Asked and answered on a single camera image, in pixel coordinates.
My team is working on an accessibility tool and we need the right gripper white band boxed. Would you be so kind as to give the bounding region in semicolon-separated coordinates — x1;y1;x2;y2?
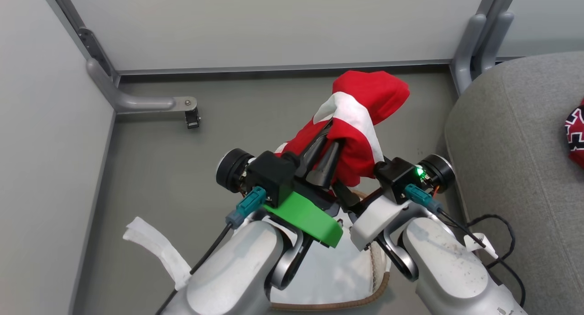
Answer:
335;182;412;252

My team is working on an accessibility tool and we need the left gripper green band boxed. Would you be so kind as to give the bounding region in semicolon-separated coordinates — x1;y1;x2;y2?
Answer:
262;125;345;248

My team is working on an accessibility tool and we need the red and white jacket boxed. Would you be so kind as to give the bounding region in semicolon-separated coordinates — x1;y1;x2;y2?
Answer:
274;70;411;188

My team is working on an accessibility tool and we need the red jersey with black letters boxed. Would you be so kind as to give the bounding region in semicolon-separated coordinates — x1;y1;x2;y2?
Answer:
564;98;584;170

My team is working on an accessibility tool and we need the wicker laundry basket white liner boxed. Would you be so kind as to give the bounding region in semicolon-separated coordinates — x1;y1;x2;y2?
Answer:
268;190;392;311

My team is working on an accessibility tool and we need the black caster wheel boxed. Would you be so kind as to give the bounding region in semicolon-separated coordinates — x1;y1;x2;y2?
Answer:
184;107;202;129

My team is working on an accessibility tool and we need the grey fabric sofa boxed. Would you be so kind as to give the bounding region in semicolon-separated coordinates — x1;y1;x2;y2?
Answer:
444;51;584;315

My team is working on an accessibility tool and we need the teal cable connector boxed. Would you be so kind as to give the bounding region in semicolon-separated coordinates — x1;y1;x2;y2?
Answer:
403;183;444;216
225;186;267;229

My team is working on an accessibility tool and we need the grey partition bottom rail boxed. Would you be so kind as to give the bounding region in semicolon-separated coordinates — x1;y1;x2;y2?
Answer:
116;58;453;77

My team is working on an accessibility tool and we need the small white cable tag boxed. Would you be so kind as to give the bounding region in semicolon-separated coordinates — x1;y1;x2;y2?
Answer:
464;232;499;260

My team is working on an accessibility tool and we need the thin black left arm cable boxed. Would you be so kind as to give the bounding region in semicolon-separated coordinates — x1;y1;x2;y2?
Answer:
155;221;234;315

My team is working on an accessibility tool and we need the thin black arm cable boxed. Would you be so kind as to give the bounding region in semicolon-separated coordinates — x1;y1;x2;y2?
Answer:
438;212;527;307
155;221;234;315

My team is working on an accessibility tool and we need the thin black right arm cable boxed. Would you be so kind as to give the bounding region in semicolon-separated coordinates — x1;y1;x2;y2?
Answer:
438;212;527;307

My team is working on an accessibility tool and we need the grey double partition post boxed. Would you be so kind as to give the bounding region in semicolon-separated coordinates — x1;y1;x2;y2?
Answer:
449;0;521;96

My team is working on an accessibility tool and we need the white fabric strap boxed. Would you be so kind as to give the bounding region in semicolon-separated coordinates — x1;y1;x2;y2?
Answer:
122;216;193;291

